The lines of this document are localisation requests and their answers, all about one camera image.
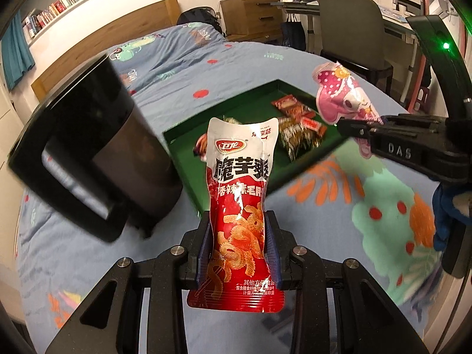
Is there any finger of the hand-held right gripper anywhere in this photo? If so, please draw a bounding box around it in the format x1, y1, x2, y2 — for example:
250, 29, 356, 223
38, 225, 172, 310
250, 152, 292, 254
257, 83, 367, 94
337, 117, 384, 146
381, 114, 448, 130

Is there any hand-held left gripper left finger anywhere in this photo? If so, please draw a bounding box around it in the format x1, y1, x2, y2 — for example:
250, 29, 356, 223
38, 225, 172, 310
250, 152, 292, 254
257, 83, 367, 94
44, 212, 212, 354

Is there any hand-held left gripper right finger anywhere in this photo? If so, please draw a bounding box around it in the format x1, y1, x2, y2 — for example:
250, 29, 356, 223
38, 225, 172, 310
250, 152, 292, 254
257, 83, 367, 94
265, 210, 430, 354

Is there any pink character snack packet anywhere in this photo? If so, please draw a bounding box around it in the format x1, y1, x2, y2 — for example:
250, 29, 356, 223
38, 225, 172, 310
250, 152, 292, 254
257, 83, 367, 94
312, 61, 384, 160

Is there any small red candy bar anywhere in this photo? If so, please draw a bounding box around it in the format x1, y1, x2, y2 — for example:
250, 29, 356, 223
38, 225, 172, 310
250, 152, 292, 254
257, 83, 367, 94
300, 115, 328, 133

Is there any dark brown snack packet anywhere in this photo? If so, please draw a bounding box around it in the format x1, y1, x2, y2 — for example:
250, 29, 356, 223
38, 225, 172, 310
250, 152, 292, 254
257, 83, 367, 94
277, 116, 327, 163

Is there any red pretzel snack packet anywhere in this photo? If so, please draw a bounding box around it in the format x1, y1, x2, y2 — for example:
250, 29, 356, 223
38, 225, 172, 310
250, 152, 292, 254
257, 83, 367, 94
271, 95, 314, 119

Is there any tall red snack pouch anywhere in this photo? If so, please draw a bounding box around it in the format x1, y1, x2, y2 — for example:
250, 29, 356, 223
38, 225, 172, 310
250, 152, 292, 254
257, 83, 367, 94
186, 116, 286, 314

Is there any green tray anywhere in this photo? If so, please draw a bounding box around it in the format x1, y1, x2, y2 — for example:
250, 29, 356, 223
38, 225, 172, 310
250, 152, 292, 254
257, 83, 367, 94
162, 78, 356, 212

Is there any chocolate cake packet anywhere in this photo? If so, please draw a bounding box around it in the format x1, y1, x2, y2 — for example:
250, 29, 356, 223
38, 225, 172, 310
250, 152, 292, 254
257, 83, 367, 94
193, 133, 211, 162

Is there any person's right hand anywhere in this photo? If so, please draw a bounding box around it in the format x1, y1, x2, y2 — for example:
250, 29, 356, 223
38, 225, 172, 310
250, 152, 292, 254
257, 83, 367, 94
432, 183, 472, 251

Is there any blue printed blanket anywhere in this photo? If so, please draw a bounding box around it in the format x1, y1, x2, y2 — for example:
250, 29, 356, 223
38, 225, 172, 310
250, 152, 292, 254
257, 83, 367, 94
15, 22, 448, 354

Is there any grey chair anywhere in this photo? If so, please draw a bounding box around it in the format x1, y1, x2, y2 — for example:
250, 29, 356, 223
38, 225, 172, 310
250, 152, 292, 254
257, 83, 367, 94
318, 0, 393, 82

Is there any dark shopping bag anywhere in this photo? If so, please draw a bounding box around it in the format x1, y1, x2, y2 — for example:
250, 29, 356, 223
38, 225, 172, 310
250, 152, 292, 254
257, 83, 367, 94
281, 13, 307, 50

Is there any grey desk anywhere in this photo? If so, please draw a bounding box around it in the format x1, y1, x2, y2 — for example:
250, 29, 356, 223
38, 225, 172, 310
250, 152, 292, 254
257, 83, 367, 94
271, 0, 421, 93

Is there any black cylindrical container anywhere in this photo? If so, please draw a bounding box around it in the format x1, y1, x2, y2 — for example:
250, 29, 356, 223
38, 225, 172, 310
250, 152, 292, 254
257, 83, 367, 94
7, 52, 184, 244

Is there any wooden dresser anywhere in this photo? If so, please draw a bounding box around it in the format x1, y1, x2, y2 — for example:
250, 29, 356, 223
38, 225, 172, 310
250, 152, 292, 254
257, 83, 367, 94
220, 0, 284, 43

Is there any black backpack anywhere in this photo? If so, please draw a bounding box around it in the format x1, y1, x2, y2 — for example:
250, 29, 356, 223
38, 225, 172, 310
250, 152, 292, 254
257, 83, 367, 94
177, 6, 226, 39

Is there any wooden headboard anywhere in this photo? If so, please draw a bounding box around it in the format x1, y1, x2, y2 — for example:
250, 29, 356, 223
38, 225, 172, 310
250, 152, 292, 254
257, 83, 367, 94
31, 0, 180, 98

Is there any teal curtain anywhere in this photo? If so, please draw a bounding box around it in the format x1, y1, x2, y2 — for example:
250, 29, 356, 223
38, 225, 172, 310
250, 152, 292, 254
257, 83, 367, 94
0, 20, 35, 91

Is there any row of books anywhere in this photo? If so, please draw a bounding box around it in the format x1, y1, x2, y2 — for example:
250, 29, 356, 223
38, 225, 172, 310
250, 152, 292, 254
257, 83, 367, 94
22, 0, 148, 39

